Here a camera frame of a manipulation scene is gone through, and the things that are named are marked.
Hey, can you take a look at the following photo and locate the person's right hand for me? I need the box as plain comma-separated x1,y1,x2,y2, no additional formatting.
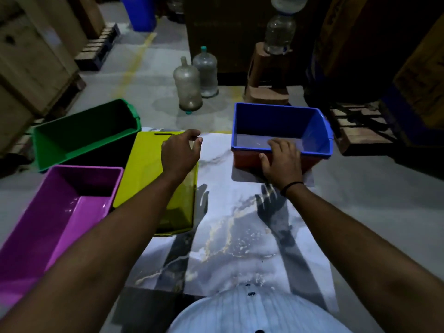
258,139,304,190

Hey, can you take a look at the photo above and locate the person's left hand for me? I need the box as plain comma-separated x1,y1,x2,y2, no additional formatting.
161,129,204,181

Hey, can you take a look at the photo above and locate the blue plastic bin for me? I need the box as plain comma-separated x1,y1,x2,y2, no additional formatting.
231,102,334,160

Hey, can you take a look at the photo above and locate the yellow plastic bin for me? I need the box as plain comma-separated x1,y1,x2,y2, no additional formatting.
113,131,199,237

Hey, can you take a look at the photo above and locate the person's right forearm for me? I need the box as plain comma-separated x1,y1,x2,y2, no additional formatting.
285,185,444,333

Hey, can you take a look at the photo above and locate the person's left forearm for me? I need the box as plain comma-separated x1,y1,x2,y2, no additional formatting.
0,171,182,333

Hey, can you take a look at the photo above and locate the red plastic bin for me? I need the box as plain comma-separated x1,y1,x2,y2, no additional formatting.
232,149,315,175

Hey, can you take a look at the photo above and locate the black wristband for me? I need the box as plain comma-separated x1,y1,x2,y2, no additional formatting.
280,181,305,197

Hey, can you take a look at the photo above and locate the clear water jug capless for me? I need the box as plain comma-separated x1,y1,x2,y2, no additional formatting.
173,56,203,115

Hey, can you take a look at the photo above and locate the clear water jug green cap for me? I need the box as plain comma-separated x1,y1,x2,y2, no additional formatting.
192,46,219,99

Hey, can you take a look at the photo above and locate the brown plastic stool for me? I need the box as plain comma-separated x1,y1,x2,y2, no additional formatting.
242,42,296,106

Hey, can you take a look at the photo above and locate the green plastic bin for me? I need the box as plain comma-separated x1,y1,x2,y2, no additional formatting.
31,98,142,173

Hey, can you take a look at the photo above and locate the inverted clear water jug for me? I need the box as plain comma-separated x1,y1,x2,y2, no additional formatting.
263,12,297,55

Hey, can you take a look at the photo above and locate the blue pallet with wooden blocks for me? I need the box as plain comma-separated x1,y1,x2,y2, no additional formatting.
74,22,121,72

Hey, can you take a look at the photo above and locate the dark wooden crate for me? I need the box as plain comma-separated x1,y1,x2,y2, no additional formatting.
304,0,444,108

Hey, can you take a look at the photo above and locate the blue plastic barrel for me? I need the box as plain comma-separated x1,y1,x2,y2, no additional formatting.
119,0,157,33

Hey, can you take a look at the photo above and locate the light blue striped shirt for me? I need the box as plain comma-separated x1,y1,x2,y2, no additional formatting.
166,284,353,333

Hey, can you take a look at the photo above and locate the clear water jug blue base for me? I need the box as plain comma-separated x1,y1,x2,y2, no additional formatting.
270,0,309,15

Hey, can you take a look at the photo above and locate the purple plastic bin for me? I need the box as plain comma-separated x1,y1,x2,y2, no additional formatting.
0,164,125,309

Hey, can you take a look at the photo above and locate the wooden crate on blue base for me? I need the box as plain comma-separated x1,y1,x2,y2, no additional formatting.
379,15,444,148

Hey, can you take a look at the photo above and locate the large wooden crate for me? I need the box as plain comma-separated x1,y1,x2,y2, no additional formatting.
0,0,87,119

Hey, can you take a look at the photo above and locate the wooden crate on pallet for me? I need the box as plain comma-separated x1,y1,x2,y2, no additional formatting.
0,85,46,160

